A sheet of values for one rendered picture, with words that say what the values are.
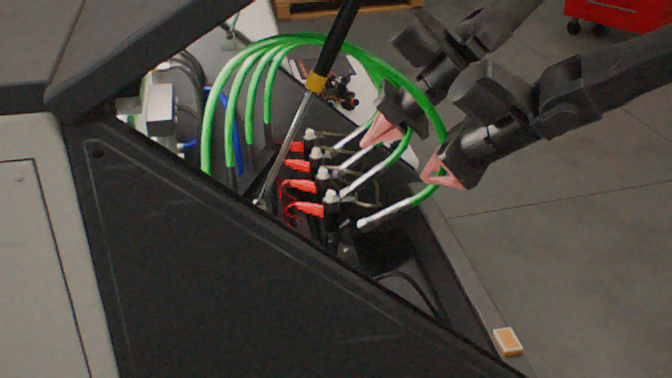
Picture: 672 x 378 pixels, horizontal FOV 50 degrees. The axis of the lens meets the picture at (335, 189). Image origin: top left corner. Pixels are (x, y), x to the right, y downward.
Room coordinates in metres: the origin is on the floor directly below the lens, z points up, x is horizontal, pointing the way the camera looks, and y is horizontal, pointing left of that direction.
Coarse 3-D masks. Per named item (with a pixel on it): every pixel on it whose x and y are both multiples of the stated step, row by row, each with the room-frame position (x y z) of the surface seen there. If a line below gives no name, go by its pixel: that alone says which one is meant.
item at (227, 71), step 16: (256, 48) 0.97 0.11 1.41; (352, 48) 0.94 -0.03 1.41; (384, 64) 0.93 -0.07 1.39; (224, 80) 0.99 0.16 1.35; (400, 80) 0.93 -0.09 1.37; (416, 96) 0.92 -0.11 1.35; (208, 112) 0.99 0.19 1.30; (432, 112) 0.92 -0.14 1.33; (208, 128) 0.99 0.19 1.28; (208, 144) 1.00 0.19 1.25; (208, 160) 1.00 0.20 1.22; (432, 192) 0.92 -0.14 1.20
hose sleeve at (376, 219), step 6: (408, 198) 0.93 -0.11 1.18; (396, 204) 0.93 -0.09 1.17; (402, 204) 0.93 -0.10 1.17; (408, 204) 0.92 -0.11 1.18; (384, 210) 0.94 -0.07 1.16; (390, 210) 0.93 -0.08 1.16; (396, 210) 0.93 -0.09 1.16; (402, 210) 0.92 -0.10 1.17; (408, 210) 0.92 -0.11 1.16; (372, 216) 0.94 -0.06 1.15; (378, 216) 0.93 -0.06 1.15; (384, 216) 0.93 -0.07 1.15; (390, 216) 0.93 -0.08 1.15; (396, 216) 0.93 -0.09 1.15; (372, 222) 0.93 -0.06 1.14; (378, 222) 0.93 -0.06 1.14
